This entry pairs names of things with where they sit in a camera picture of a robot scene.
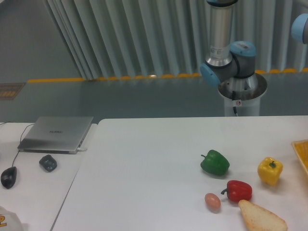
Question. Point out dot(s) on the triangular bread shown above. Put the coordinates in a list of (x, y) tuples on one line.
[(258, 218)]

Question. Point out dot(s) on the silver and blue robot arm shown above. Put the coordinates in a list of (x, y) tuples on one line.
[(220, 63)]

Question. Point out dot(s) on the yellow woven basket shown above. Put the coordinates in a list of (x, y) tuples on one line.
[(301, 150)]

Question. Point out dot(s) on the green bell pepper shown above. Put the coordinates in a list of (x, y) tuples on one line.
[(215, 163)]

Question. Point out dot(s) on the brown egg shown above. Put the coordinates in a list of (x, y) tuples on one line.
[(212, 202)]

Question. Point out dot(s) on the silver Huawei laptop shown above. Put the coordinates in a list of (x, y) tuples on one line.
[(56, 134)]

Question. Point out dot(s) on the red bell pepper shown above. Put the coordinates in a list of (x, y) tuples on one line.
[(238, 190)]

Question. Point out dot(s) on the small black plastic part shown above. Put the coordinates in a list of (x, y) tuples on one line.
[(48, 163)]

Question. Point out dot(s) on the yellow bell pepper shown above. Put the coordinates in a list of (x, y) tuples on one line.
[(269, 170)]

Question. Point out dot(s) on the black computer mouse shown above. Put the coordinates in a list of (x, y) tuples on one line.
[(8, 177)]

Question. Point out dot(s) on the white cloth with yellow print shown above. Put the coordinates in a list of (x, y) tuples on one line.
[(9, 221)]

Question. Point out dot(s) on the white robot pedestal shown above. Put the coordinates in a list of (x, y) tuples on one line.
[(242, 96)]

